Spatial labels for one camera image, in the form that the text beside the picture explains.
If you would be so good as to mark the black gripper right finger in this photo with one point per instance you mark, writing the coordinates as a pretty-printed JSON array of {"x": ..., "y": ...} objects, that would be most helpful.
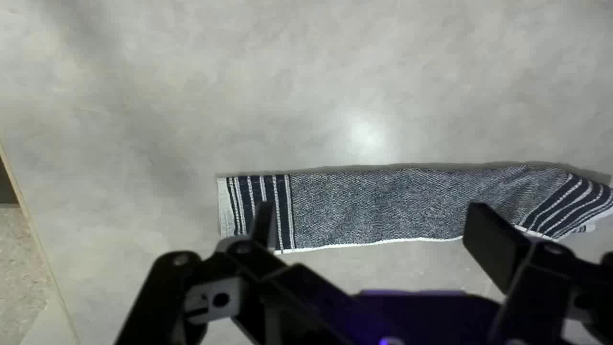
[{"x": 544, "y": 287}]

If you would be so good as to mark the blue white striped towel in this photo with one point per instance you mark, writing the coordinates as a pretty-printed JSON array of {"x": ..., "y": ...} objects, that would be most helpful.
[{"x": 385, "y": 203}]

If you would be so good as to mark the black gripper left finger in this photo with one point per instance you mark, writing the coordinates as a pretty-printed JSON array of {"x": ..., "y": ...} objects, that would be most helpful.
[{"x": 256, "y": 293}]

